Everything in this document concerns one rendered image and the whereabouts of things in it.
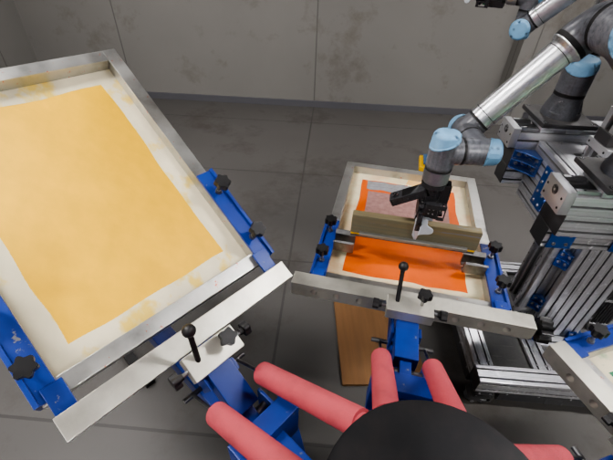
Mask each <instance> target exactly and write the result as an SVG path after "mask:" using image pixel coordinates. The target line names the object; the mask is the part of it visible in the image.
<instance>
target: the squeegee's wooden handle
mask: <svg viewBox="0 0 613 460"><path fill-rule="evenodd" d="M414 224H415V218H409V217H402V216H396V215H390V214H378V213H372V212H365V211H359V210H354V211H353V215H352V222H351V229H350V232H354V233H359V231H362V232H369V233H374V234H381V235H392V236H397V237H404V238H409V239H413V237H412V231H413V227H414ZM428 226H429V227H431V228H432V229H433V233H432V234H430V235H418V236H417V238H416V240H421V241H428V242H433V243H440V244H445V245H452V246H463V247H467V250H472V251H476V249H477V246H478V245H479V243H480V240H481V238H482V236H483V230H482V228H478V227H471V226H465V225H453V224H446V223H441V222H434V221H428Z"/></svg>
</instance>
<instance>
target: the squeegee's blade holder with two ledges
mask: <svg viewBox="0 0 613 460"><path fill-rule="evenodd" d="M359 235H361V236H367V237H373V238H379V239H385V240H391V241H397V242H402V243H409V244H414V245H421V246H431V247H438V248H443V249H450V250H455V251H462V252H467V247H463V246H452V245H445V244H440V243H433V242H428V241H421V240H414V239H409V238H404V237H397V236H392V235H381V234H374V233H369V232H362V231H359Z"/></svg>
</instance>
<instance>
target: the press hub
mask: <svg viewBox="0 0 613 460"><path fill-rule="evenodd" d="M327 460H529V459H528V458H527V457H526V456H525V454H524V453H523V452H521V451H520V450H519V449H518V448H517V447H516V446H515V445H514V444H513V443H512V442H511V441H510V440H509V439H507V438H506V437H505V436H504V435H502V434H501V433H500V432H498V431H497V430H496V429H494V428H493V427H492V426H491V425H489V424H488V423H486V422H484V421H483V420H481V419H479V418H477V417H475V416H473V415H471V414H470V413H467V412H465V411H463V410H460V409H458V408H455V407H453V406H450V405H447V404H444V403H440V402H431V401H425V400H406V401H397V402H390V403H386V404H384V405H381V406H379V407H377V408H374V409H373V410H371V411H369V412H367V413H365V414H363V415H362V416H360V417H359V418H358V419H357V420H356V421H355V422H354V423H353V424H352V425H351V426H350V427H349V428H348V429H347V430H346V431H345V432H344V433H343V434H342V435H341V436H340V438H339V439H338V441H337V442H336V444H335V445H334V447H333V449H332V451H331V453H330V455H329V457H328V458H327Z"/></svg>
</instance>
